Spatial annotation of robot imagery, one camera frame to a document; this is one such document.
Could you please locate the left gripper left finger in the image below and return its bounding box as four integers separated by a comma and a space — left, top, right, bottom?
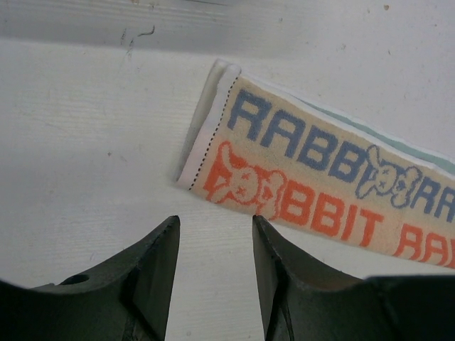
1, 216, 180, 340

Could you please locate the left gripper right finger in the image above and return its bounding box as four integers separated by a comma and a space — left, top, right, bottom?
252, 216, 454, 340

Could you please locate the rabbit print towel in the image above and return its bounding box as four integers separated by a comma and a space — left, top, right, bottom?
177, 60, 454, 268

